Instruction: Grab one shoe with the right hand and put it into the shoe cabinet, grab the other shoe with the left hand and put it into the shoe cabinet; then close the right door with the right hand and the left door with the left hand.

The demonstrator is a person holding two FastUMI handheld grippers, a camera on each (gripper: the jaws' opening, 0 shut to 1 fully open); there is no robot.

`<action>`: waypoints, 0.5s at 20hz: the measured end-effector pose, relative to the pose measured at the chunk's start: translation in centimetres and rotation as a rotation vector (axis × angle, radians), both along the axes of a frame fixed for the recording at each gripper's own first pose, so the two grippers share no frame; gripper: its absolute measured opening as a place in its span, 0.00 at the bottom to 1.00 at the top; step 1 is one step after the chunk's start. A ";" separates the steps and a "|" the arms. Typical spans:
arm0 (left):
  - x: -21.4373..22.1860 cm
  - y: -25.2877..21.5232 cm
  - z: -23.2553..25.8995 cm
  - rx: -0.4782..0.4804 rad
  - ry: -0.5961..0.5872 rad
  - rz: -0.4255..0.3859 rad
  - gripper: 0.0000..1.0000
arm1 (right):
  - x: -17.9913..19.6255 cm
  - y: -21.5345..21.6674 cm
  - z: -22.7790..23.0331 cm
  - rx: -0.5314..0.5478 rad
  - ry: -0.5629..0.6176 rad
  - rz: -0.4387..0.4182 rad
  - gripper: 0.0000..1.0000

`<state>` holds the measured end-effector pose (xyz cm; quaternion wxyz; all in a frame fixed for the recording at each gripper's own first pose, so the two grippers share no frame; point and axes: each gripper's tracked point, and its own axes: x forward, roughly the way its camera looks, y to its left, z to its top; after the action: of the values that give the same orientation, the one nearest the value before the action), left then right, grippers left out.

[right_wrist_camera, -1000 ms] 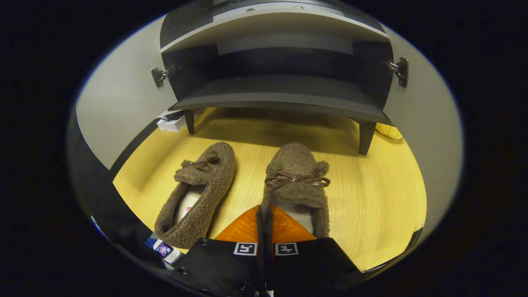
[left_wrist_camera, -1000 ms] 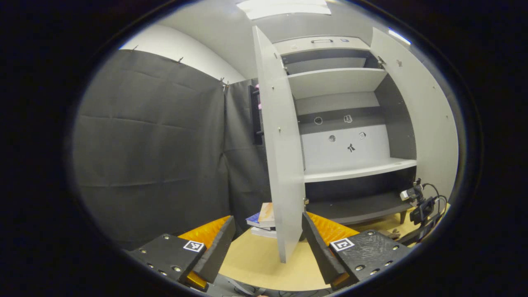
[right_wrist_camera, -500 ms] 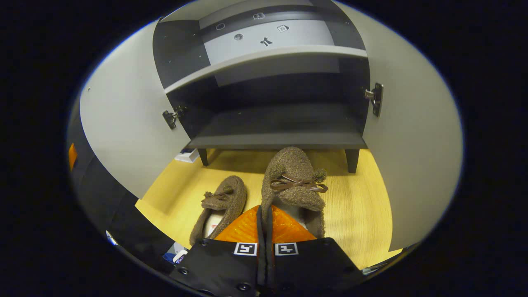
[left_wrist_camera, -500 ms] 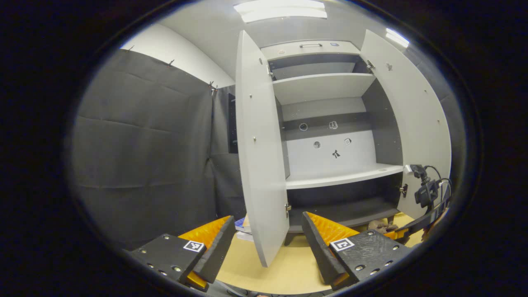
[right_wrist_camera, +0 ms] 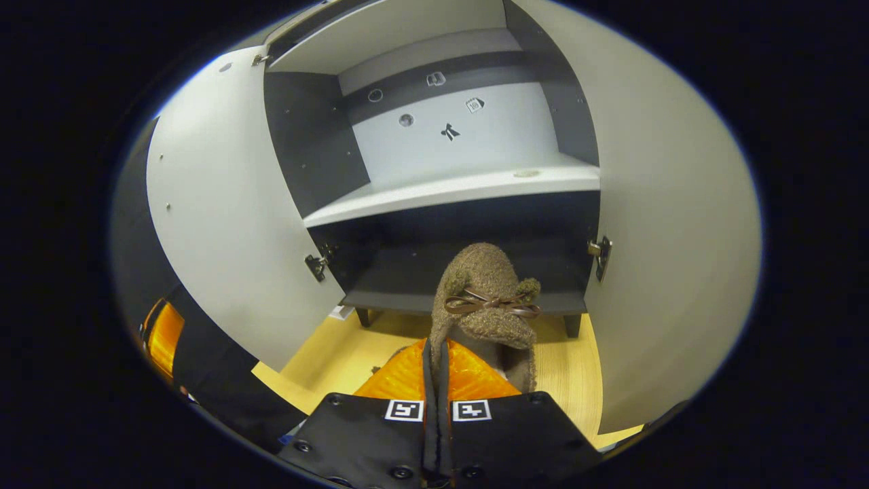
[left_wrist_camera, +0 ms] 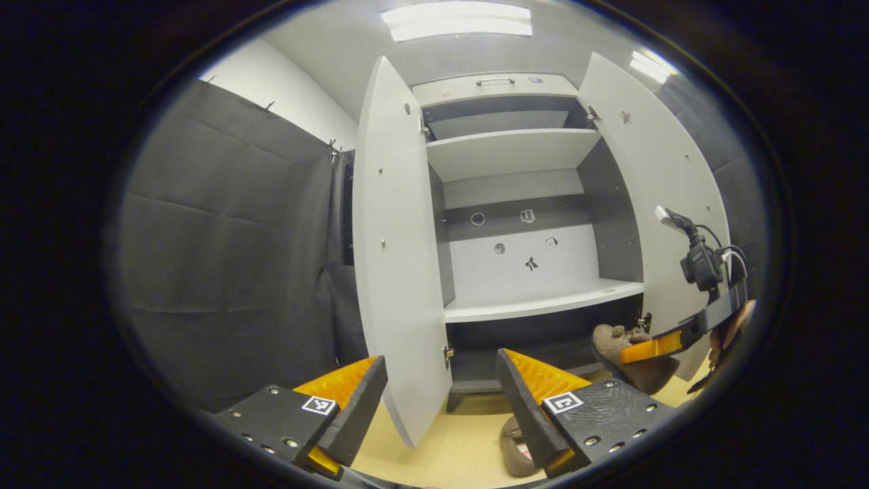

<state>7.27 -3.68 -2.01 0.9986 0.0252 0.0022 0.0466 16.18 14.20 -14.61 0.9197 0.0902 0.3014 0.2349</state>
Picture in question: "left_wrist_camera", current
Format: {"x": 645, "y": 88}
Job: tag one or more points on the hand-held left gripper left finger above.
{"x": 360, "y": 414}

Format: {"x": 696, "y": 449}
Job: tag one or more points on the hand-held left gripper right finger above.
{"x": 523, "y": 414}

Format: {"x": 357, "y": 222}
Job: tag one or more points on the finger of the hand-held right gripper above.
{"x": 652, "y": 346}

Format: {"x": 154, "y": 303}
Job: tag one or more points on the brown fuzzy shoe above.
{"x": 516, "y": 458}
{"x": 645, "y": 377}

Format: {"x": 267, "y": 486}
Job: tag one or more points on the grey shoe cabinet door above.
{"x": 400, "y": 272}
{"x": 652, "y": 170}

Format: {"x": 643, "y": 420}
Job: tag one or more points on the grey shoe cabinet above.
{"x": 509, "y": 153}

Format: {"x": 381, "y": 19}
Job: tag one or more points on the black backdrop cloth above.
{"x": 224, "y": 258}
{"x": 743, "y": 197}

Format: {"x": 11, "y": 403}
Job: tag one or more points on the small ceiling light panel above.
{"x": 652, "y": 66}

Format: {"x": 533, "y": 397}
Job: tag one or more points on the large ceiling light panel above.
{"x": 455, "y": 20}

